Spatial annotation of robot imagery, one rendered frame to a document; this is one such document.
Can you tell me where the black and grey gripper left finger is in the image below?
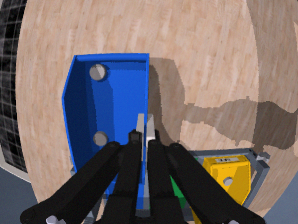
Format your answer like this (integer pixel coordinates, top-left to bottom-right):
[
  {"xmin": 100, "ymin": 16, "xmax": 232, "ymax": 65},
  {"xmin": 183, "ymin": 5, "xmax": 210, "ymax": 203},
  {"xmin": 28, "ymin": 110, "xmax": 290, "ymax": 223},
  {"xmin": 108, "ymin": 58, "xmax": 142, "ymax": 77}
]
[{"xmin": 20, "ymin": 113, "xmax": 144, "ymax": 224}]

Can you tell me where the yellow bin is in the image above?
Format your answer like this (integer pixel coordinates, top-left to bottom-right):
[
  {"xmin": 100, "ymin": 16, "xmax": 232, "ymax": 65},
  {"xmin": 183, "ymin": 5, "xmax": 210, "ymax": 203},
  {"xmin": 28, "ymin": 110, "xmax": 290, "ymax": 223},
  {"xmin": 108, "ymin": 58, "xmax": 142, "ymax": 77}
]
[{"xmin": 203, "ymin": 155, "xmax": 251, "ymax": 205}]

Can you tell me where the blue bin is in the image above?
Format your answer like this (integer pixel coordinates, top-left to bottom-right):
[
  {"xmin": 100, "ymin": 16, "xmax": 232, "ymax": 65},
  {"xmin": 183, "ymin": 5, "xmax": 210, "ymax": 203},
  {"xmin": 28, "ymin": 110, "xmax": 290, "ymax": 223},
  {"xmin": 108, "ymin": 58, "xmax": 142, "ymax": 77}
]
[{"xmin": 62, "ymin": 53, "xmax": 149, "ymax": 185}]

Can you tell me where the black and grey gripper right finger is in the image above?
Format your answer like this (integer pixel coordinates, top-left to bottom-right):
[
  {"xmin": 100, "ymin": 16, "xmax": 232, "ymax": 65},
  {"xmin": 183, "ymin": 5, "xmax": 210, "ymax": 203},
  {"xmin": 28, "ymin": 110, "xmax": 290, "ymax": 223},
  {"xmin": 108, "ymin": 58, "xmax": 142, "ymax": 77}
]
[{"xmin": 146, "ymin": 114, "xmax": 266, "ymax": 224}]

